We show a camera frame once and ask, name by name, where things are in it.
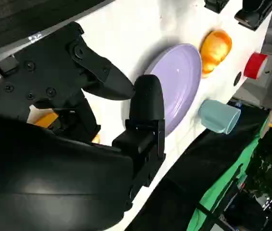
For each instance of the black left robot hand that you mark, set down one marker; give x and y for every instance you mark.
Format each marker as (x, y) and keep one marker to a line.
(252, 15)

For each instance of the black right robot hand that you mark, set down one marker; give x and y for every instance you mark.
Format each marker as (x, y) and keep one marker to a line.
(54, 183)

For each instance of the orange and white bread roll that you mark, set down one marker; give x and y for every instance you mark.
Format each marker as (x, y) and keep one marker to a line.
(215, 53)
(45, 120)

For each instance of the black table grommet hole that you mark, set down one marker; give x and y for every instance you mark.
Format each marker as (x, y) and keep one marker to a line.
(238, 79)

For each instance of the lilac plate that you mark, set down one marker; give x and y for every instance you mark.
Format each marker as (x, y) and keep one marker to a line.
(181, 79)

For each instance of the pale green mug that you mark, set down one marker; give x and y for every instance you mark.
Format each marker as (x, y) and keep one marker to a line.
(218, 115)

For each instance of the black backdrop cloth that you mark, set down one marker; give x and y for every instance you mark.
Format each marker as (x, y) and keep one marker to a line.
(193, 163)

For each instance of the green cloth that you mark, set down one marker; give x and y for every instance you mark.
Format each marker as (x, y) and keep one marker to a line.
(222, 185)

